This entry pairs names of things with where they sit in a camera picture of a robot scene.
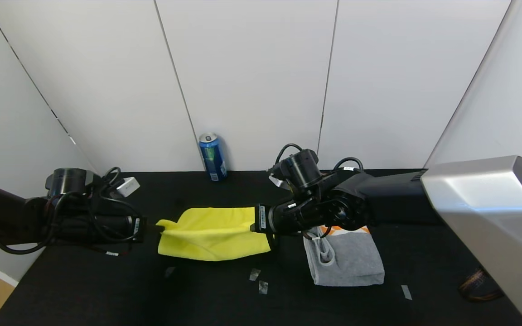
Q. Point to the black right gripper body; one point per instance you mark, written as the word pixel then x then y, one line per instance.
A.
pixel 261 219

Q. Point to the small grey tape marker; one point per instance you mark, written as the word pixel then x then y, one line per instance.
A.
pixel 263 287
pixel 254 274
pixel 406 292
pixel 170 271

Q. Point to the grey terry towel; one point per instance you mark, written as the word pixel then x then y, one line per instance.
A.
pixel 356 262

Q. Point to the blue drink can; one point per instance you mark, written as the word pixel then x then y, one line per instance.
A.
pixel 212 158

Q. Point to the black fabric table cover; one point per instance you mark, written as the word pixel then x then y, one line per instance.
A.
pixel 197 308

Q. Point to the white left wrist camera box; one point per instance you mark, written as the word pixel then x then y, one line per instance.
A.
pixel 128 186

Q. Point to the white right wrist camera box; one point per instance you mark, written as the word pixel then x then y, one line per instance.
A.
pixel 279 182

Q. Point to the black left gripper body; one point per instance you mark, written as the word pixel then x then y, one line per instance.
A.
pixel 138 228

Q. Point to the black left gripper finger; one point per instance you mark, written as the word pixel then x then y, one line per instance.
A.
pixel 153 230
pixel 154 225

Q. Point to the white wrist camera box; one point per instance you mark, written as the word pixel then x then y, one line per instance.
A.
pixel 128 186
pixel 279 182

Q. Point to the yellow microfiber towel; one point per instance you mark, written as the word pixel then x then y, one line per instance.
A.
pixel 215 240

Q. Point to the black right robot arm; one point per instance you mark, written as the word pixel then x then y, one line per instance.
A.
pixel 401 194

